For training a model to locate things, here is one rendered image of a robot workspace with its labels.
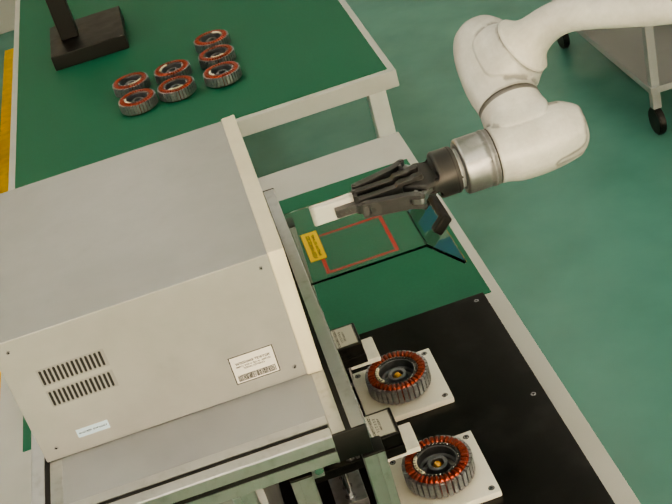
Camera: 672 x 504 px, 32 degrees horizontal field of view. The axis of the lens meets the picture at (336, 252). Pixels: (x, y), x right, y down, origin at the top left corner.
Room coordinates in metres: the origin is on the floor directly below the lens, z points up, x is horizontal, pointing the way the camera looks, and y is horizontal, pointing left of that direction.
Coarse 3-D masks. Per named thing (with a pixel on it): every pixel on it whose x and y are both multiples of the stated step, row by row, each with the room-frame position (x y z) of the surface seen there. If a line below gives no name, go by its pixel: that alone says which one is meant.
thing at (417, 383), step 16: (400, 352) 1.67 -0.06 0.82; (368, 368) 1.65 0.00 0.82; (384, 368) 1.65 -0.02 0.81; (400, 368) 1.63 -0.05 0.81; (416, 368) 1.61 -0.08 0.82; (368, 384) 1.61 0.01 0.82; (384, 384) 1.59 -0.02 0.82; (400, 384) 1.58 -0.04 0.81; (416, 384) 1.57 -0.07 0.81; (384, 400) 1.58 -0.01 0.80; (400, 400) 1.57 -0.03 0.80
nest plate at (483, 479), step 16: (464, 432) 1.46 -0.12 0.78; (400, 464) 1.43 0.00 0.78; (480, 464) 1.38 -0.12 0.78; (400, 480) 1.39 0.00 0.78; (480, 480) 1.34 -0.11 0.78; (400, 496) 1.36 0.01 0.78; (416, 496) 1.35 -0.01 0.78; (448, 496) 1.33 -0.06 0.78; (464, 496) 1.32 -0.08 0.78; (480, 496) 1.31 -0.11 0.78; (496, 496) 1.31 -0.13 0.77
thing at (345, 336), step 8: (336, 328) 1.65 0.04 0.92; (344, 328) 1.64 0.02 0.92; (352, 328) 1.63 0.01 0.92; (336, 336) 1.62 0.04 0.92; (344, 336) 1.62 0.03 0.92; (352, 336) 1.61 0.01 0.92; (336, 344) 1.60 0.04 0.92; (344, 344) 1.59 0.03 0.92; (352, 344) 1.59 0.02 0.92; (360, 344) 1.59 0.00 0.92; (368, 344) 1.63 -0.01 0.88; (344, 352) 1.58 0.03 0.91; (352, 352) 1.58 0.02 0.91; (360, 352) 1.59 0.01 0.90; (368, 352) 1.61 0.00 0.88; (376, 352) 1.60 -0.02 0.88; (344, 360) 1.58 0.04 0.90; (352, 360) 1.58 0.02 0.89; (360, 360) 1.58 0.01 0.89; (368, 360) 1.59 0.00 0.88; (376, 360) 1.59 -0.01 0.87; (352, 368) 1.59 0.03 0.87
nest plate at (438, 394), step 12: (432, 360) 1.66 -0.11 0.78; (360, 372) 1.69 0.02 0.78; (408, 372) 1.65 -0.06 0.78; (432, 372) 1.63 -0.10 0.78; (360, 384) 1.66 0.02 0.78; (432, 384) 1.60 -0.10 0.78; (444, 384) 1.59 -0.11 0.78; (360, 396) 1.62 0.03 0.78; (420, 396) 1.58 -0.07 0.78; (432, 396) 1.57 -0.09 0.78; (444, 396) 1.56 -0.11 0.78; (372, 408) 1.58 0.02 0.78; (384, 408) 1.57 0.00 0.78; (396, 408) 1.56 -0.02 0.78; (408, 408) 1.56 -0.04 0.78; (420, 408) 1.55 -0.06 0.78; (432, 408) 1.55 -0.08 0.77; (396, 420) 1.54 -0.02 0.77
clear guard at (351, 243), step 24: (288, 216) 1.81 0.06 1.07; (360, 216) 1.74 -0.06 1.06; (384, 216) 1.71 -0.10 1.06; (408, 216) 1.69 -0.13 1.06; (432, 216) 1.74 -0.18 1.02; (336, 240) 1.68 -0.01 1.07; (360, 240) 1.66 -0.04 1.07; (384, 240) 1.64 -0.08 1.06; (408, 240) 1.62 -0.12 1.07; (432, 240) 1.62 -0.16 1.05; (312, 264) 1.63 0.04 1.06; (336, 264) 1.61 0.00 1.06; (360, 264) 1.59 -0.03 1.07
